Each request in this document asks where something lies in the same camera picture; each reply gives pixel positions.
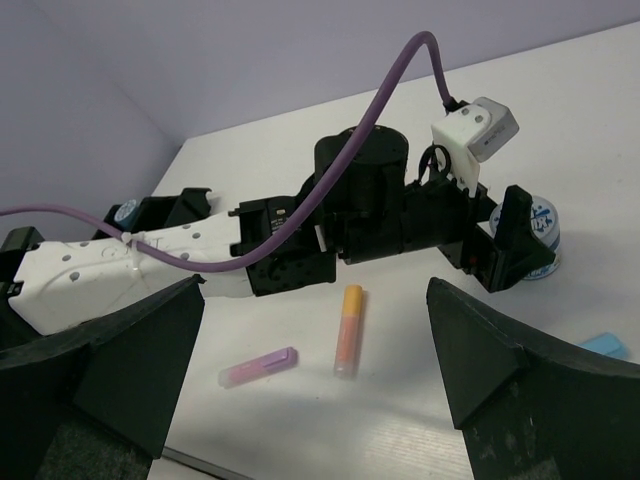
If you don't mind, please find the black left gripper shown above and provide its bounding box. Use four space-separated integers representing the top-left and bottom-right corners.
400 179 556 291

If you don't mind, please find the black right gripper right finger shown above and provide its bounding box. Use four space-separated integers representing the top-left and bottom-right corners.
426 278 639 479

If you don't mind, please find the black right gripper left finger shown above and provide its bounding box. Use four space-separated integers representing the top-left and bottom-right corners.
1 277 204 479

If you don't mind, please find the blue round tape container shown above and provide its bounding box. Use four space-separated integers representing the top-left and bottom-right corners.
483 196 560 292
113 199 140 230

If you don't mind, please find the purple highlighter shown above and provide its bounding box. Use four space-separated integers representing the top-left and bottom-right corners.
218 347 299 389

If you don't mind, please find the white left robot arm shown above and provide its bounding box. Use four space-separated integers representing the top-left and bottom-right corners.
1 126 556 340

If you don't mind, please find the blue highlighter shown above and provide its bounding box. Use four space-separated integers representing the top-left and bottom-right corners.
579 332 629 360

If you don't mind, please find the yellow orange highlighter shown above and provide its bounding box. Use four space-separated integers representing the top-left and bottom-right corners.
334 285 364 378

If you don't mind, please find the black compartment organizer tray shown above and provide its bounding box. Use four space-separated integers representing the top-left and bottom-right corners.
103 188 211 233

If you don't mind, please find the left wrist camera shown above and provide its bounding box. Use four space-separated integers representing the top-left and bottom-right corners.
431 97 519 198

